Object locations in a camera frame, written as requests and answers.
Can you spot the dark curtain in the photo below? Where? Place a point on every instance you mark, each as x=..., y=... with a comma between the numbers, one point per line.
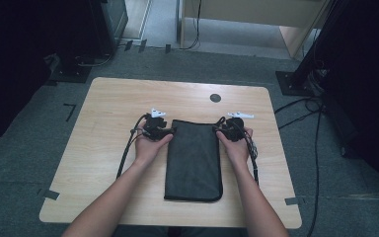
x=13, y=65
x=365, y=98

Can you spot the person's left hand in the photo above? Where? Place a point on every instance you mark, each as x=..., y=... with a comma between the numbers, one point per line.
x=149, y=148

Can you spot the black cloth bag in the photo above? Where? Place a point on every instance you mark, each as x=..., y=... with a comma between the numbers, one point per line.
x=194, y=161

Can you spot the light wooden desk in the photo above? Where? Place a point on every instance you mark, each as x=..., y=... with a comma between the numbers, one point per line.
x=243, y=13

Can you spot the black floor tape piece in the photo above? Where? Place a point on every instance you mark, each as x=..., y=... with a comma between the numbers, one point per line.
x=167, y=48
x=128, y=45
x=142, y=46

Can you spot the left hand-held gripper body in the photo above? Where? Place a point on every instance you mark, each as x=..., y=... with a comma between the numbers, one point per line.
x=154, y=126

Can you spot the grey tape strip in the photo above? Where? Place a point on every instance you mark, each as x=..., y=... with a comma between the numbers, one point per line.
x=49, y=194
x=292, y=201

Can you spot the person's dark trousers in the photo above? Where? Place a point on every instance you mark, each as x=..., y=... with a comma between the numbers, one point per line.
x=177, y=232

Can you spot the black round table grommet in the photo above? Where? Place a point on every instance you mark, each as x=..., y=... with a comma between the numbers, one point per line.
x=215, y=98

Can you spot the person's right hand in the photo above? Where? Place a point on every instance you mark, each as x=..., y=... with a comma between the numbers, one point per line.
x=235, y=151

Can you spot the black metal stand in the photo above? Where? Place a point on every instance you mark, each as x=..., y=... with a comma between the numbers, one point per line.
x=304, y=72

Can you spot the black stand base plate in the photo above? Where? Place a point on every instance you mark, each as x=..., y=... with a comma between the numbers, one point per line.
x=70, y=74

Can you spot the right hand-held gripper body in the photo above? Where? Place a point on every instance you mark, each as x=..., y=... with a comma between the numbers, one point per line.
x=234, y=126

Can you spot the black cabinet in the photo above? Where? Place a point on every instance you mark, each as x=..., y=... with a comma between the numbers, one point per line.
x=108, y=23

